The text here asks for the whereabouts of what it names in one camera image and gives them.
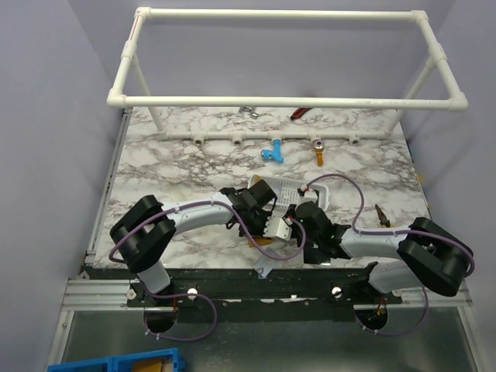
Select white plastic basket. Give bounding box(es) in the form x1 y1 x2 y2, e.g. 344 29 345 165
248 174 329 212

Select tan leather card holder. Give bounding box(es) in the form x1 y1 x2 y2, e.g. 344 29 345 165
248 237 274 247

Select white credit card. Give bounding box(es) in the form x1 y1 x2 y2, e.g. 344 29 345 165
253 256 279 279

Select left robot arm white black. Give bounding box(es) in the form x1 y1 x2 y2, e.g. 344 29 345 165
109 181 277 306

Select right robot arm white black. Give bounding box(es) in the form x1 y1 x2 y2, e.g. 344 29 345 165
286 201 475 304

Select blue pipe valve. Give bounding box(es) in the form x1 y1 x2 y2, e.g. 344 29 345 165
260 139 284 164

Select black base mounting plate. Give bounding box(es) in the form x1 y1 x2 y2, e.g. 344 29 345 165
126 261 404 322

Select gold pipe valve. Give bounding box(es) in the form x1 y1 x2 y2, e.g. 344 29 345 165
312 139 325 167

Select metal clamp fitting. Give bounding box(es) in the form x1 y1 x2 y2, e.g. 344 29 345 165
238 106 258 119

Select blue plastic bin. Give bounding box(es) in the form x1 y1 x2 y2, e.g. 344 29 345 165
47 348 186 372

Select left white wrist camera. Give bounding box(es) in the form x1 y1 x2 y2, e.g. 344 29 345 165
263 216 292 241

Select yellow handled pliers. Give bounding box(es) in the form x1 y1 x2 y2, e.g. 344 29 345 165
374 204 394 228

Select red handled tool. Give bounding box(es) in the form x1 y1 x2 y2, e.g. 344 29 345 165
290 108 311 120

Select white PVC pipe frame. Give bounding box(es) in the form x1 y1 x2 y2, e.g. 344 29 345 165
107 7 468 145

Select aluminium rail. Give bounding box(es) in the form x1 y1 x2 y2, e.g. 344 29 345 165
61 280 130 312

